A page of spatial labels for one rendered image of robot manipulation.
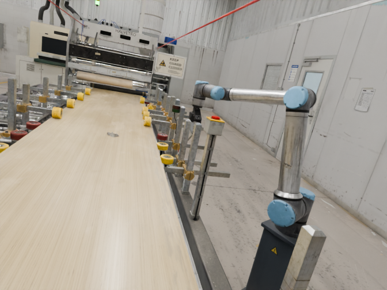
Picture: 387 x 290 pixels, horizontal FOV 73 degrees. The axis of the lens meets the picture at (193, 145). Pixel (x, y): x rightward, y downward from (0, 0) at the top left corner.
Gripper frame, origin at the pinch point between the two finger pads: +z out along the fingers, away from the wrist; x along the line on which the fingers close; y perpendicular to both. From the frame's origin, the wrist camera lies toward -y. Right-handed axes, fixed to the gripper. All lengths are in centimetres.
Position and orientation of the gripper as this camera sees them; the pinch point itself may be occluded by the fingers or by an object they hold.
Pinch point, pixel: (192, 132)
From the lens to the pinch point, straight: 187.2
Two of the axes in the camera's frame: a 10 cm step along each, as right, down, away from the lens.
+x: -9.6, -1.2, -2.6
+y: -2.1, -3.1, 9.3
